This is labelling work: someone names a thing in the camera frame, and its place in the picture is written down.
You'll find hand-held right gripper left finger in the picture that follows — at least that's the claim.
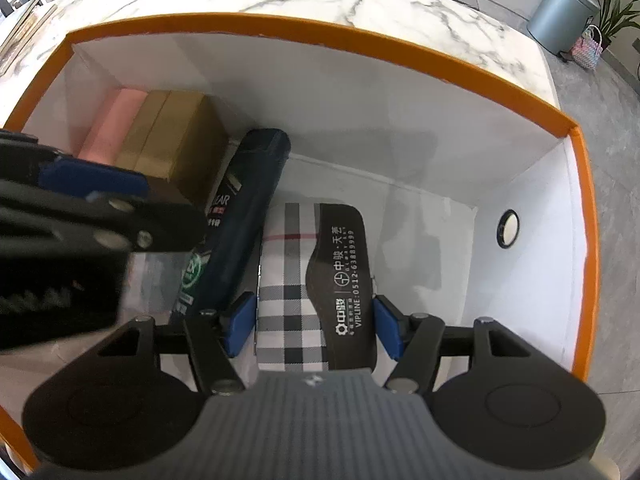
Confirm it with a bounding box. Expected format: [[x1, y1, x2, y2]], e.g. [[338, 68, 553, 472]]
[[92, 291, 257, 396]]

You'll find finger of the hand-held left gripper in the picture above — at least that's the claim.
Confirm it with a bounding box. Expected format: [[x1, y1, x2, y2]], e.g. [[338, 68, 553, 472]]
[[0, 129, 63, 181], [0, 155, 207, 256]]

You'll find plaid glasses case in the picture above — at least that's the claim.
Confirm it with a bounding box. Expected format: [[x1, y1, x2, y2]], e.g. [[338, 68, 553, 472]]
[[256, 202, 378, 376]]

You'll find pink box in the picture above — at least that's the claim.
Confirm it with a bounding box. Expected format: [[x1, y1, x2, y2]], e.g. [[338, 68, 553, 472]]
[[76, 87, 148, 166]]

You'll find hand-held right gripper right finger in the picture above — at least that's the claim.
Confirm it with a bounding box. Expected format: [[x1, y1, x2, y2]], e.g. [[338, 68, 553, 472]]
[[372, 294, 546, 395]]

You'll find woven basket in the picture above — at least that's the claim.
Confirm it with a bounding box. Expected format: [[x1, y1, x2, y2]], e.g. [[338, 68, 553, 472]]
[[571, 25, 603, 72]]

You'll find brown cardboard box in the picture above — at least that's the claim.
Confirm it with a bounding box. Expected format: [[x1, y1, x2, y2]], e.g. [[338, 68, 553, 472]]
[[114, 90, 230, 206]]

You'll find long-leaf potted plant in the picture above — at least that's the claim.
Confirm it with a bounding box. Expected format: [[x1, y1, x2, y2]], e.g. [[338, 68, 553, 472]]
[[592, 0, 640, 51]]

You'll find grey-blue trash can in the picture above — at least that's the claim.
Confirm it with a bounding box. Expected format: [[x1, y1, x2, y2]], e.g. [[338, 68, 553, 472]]
[[526, 0, 600, 58]]

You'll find orange cardboard box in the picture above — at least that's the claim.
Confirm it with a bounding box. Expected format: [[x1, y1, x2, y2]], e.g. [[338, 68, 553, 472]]
[[0, 12, 601, 480]]

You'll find dark blue shampoo bottle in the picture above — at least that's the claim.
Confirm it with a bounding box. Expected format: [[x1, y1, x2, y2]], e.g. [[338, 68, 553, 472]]
[[170, 129, 292, 318]]

